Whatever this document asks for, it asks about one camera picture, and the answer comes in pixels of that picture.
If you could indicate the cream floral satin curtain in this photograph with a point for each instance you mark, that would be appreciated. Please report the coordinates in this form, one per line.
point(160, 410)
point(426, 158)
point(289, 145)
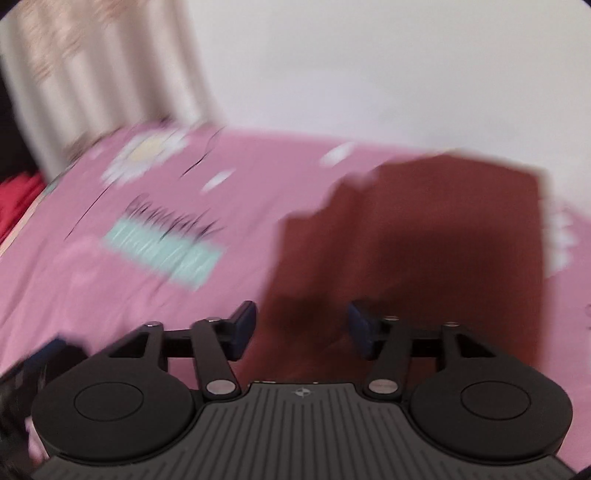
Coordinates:
point(101, 69)

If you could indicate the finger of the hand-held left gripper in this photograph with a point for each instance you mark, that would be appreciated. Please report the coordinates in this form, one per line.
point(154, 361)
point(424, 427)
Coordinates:
point(57, 353)

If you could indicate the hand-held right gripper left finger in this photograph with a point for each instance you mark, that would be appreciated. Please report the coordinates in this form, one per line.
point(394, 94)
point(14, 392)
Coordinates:
point(244, 328)

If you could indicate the black hanging garment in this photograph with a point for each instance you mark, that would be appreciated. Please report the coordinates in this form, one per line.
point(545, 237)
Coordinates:
point(11, 138)

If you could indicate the brown knit sweater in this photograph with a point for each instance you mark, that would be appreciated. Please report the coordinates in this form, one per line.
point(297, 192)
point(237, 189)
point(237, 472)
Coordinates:
point(415, 240)

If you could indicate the red cloth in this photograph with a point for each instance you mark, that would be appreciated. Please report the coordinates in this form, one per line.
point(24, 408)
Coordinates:
point(18, 203)

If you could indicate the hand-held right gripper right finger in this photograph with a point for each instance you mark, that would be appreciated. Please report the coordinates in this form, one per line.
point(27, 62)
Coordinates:
point(362, 330)

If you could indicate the pink daisy print bed sheet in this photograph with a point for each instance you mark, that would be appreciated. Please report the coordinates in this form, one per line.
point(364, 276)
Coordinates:
point(92, 295)

